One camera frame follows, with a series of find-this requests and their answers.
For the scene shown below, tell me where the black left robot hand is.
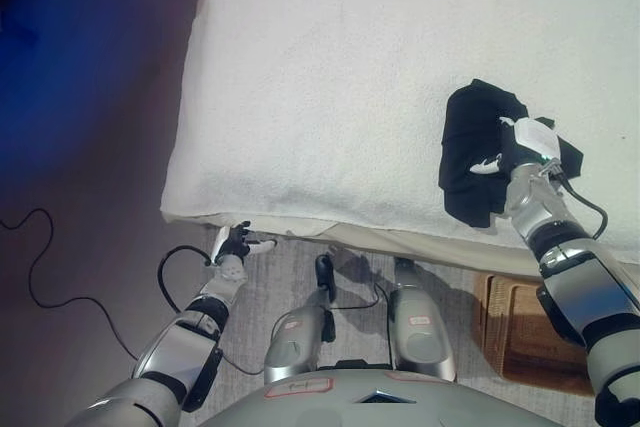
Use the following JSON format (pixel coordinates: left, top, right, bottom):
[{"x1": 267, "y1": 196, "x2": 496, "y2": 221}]
[{"x1": 210, "y1": 220, "x2": 278, "y2": 267}]

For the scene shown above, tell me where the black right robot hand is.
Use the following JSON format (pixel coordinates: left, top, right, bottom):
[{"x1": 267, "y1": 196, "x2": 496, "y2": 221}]
[{"x1": 469, "y1": 115, "x2": 563, "y2": 177}]

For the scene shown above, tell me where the black garment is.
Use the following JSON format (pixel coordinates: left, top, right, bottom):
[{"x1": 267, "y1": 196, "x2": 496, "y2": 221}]
[{"x1": 437, "y1": 78, "x2": 585, "y2": 230}]

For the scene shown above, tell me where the woven brown basket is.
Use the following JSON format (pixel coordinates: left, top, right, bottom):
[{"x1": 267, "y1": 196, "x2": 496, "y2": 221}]
[{"x1": 471, "y1": 271, "x2": 597, "y2": 396}]

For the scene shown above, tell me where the silver left robot leg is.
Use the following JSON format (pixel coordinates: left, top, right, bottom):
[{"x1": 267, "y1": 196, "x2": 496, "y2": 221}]
[{"x1": 263, "y1": 254, "x2": 338, "y2": 389}]

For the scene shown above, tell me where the silver robot leg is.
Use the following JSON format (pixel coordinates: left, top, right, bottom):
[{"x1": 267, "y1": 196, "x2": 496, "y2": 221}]
[
  {"x1": 263, "y1": 254, "x2": 338, "y2": 389},
  {"x1": 388, "y1": 256, "x2": 458, "y2": 384}
]

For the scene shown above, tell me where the grey rug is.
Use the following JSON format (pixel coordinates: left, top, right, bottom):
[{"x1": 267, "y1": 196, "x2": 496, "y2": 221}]
[{"x1": 199, "y1": 226, "x2": 601, "y2": 401}]

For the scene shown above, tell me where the white terry blanket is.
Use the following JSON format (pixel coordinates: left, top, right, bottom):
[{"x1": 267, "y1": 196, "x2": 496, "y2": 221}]
[{"x1": 160, "y1": 0, "x2": 640, "y2": 253}]

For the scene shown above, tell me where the silver right robot leg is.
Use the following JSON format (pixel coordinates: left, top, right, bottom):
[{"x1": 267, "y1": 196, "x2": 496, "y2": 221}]
[{"x1": 388, "y1": 256, "x2": 458, "y2": 384}]

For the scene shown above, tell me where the grey robot torso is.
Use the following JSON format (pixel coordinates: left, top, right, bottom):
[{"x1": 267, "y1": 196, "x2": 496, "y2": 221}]
[{"x1": 194, "y1": 369, "x2": 551, "y2": 427}]

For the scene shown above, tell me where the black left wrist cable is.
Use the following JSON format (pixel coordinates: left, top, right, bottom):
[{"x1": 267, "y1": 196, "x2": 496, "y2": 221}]
[{"x1": 158, "y1": 245, "x2": 217, "y2": 316}]

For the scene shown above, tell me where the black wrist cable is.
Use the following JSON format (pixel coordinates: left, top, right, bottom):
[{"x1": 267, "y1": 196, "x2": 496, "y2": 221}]
[
  {"x1": 547, "y1": 161, "x2": 609, "y2": 241},
  {"x1": 158, "y1": 245, "x2": 217, "y2": 316}
]

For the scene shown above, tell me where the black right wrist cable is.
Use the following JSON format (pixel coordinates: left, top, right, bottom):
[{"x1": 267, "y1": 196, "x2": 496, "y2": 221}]
[{"x1": 547, "y1": 161, "x2": 609, "y2": 241}]

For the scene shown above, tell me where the low bed with brown frame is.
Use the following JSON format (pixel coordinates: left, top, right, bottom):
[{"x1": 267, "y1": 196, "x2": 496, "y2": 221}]
[{"x1": 160, "y1": 0, "x2": 640, "y2": 279}]

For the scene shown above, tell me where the thin black torso cable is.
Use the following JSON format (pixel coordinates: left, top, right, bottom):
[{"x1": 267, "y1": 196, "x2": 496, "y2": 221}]
[{"x1": 219, "y1": 280, "x2": 392, "y2": 376}]

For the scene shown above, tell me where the thin black floor cable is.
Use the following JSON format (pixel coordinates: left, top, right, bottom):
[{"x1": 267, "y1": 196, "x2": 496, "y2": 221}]
[{"x1": 0, "y1": 208, "x2": 142, "y2": 361}]

